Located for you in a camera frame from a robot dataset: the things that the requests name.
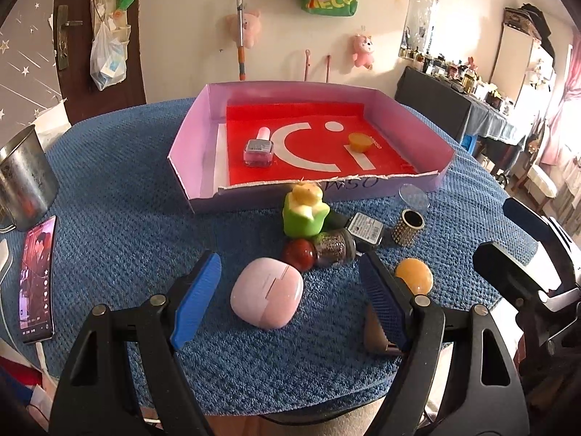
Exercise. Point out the smartphone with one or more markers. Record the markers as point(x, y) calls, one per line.
point(37, 281)

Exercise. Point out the small orange jar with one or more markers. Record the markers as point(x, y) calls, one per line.
point(358, 143)

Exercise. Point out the brown rectangular bottle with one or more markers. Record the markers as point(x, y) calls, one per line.
point(374, 334)

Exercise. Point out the metal cup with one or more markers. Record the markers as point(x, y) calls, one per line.
point(25, 181)

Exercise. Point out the star printed curtain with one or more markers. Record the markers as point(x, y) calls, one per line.
point(22, 68)

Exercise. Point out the clear white-capped nail polish bottle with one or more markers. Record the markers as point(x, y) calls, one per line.
point(258, 150)

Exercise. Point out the green and yellow toy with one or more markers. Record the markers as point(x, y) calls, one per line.
point(304, 215)

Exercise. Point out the red and white cloth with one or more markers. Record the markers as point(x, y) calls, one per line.
point(18, 381)

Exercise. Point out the pink bear plush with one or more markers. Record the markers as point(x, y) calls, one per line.
point(363, 50)

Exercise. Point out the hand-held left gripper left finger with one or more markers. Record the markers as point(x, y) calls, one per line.
point(197, 299)

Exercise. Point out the white plastic bag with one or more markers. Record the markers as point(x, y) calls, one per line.
point(106, 59)

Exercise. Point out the black labelled nail polish bottle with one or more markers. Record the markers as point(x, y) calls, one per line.
point(365, 229)

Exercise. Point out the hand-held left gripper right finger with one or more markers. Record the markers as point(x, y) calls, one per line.
point(386, 299)

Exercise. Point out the dark red ball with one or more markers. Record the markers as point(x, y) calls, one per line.
point(299, 254)

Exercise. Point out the gold studded cylinder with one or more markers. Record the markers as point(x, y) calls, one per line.
point(406, 231)

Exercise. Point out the wall mirror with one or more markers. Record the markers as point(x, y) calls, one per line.
point(424, 13)

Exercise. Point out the row of small bottles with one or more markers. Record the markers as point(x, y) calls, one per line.
point(458, 72)

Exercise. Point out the white wardrobe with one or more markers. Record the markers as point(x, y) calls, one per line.
point(517, 54)

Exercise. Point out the blue textured mat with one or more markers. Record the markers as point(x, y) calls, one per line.
point(136, 236)

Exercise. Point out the purple cardboard box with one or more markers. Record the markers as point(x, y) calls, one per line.
point(199, 145)

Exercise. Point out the white stool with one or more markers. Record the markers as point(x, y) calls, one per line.
point(543, 181)

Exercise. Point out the pink pig plush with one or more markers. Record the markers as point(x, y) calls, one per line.
point(252, 27)

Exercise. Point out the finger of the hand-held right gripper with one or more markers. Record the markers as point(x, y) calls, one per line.
point(522, 211)
point(504, 263)

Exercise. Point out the glitter nail polish bottle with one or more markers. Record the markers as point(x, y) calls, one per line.
point(333, 247)

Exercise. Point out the pink wall hook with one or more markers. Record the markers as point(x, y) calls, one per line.
point(329, 68)
point(307, 63)

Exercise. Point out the pink curtain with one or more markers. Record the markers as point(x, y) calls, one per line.
point(563, 127)

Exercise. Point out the dark brown door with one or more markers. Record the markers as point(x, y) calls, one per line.
point(77, 95)

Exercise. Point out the orange round stone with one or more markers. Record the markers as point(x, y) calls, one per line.
point(415, 275)

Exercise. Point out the orange and white stick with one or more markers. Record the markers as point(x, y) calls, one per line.
point(241, 61)

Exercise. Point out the red printed liner sheet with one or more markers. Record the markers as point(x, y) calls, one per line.
point(317, 122)

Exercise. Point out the clear round lid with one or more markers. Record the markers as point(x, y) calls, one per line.
point(414, 197)

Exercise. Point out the grey cloth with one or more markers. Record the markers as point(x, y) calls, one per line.
point(490, 120)

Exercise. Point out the pink earbud case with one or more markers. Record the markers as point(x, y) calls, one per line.
point(265, 293)

